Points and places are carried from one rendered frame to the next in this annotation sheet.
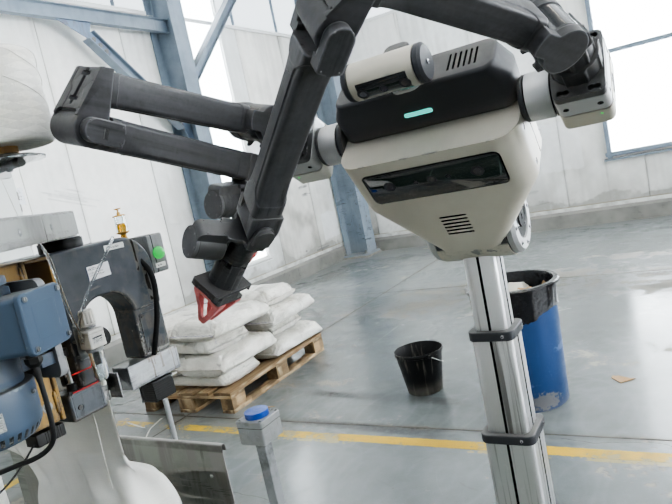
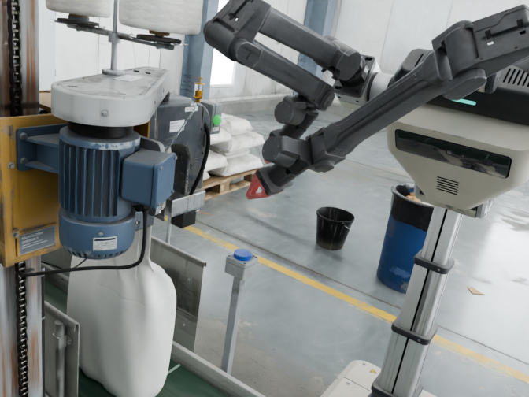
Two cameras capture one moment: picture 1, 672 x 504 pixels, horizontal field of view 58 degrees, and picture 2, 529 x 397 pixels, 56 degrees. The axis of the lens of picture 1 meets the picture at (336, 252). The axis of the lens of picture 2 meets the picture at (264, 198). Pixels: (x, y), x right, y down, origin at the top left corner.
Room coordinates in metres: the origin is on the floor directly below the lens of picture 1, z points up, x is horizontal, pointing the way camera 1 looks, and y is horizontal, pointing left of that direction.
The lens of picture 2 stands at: (-0.05, 0.26, 1.59)
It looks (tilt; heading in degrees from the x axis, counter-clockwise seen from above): 20 degrees down; 359
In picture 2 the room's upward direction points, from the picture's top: 9 degrees clockwise
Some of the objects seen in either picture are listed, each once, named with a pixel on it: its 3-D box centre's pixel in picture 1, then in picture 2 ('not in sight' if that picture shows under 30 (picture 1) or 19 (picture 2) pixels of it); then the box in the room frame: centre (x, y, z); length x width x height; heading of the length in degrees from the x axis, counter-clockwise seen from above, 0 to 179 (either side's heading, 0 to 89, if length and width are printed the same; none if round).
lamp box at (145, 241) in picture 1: (146, 254); (206, 116); (1.42, 0.44, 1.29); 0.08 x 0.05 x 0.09; 58
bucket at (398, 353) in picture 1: (421, 368); (332, 229); (3.52, -0.36, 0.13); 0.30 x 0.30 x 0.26
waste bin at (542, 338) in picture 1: (520, 340); (416, 239); (3.09, -0.86, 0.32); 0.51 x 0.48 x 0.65; 148
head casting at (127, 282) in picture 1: (71, 304); (142, 135); (1.36, 0.61, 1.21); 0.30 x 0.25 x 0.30; 58
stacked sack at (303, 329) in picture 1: (280, 339); (229, 162); (4.66, 0.57, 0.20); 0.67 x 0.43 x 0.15; 148
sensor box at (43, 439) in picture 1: (45, 434); not in sight; (1.11, 0.61, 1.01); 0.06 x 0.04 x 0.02; 148
